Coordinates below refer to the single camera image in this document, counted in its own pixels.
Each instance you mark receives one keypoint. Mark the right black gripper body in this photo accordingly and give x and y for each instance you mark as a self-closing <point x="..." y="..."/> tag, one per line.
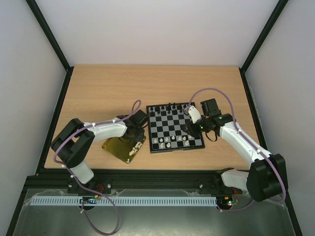
<point x="192" y="126"/>

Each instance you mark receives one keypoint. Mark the right black frame post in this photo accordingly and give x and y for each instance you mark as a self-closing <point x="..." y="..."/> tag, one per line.
<point x="278" y="9"/>

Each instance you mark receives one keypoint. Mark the white chess piece pile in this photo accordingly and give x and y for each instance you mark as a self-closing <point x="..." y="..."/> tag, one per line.
<point x="135" y="149"/>

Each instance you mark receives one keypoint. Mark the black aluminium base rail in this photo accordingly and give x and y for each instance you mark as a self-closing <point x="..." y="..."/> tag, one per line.
<point x="204" y="182"/>

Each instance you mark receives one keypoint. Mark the left black frame post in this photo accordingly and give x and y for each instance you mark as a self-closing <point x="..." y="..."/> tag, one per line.
<point x="48" y="33"/>

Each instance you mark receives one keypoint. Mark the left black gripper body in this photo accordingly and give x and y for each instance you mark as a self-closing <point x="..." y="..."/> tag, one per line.
<point x="136" y="137"/>

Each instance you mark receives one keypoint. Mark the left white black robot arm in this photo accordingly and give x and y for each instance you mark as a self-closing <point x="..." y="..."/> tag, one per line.
<point x="72" y="144"/>

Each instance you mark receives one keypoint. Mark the black grey chess board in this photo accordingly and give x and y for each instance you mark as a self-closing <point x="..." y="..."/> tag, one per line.
<point x="168" y="126"/>

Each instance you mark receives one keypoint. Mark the gold metal tray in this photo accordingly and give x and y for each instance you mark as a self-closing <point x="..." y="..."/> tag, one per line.
<point x="120" y="148"/>

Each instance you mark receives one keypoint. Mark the black frame post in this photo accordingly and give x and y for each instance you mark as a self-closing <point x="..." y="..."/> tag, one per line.
<point x="278" y="9"/>
<point x="48" y="33"/>

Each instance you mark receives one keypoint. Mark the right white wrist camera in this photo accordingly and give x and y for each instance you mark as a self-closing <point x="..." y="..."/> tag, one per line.
<point x="193" y="113"/>

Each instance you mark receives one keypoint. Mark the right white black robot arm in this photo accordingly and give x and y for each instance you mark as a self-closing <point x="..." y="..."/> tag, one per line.
<point x="266" y="177"/>

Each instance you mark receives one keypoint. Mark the light blue slotted cable duct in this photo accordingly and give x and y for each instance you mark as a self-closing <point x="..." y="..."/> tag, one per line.
<point x="125" y="201"/>

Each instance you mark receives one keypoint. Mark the black chess pieces row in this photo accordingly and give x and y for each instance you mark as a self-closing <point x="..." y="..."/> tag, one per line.
<point x="167" y="109"/>

